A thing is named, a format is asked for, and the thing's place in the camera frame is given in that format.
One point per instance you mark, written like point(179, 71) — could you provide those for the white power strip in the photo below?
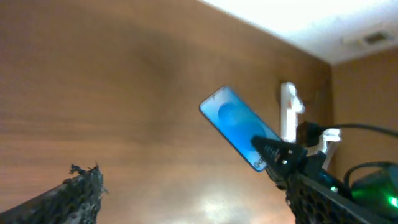
point(290, 107)

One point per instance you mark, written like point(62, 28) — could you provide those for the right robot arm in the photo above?
point(376, 192)

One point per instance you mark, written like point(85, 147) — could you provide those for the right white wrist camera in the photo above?
point(328, 144)

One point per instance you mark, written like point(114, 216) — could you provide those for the blue screen Galaxy smartphone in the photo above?
point(237, 123)

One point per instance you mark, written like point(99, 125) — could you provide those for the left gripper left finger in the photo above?
point(75, 200)

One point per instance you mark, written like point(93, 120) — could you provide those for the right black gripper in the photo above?
point(283, 159)

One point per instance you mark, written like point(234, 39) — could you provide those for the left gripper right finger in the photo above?
point(311, 202)

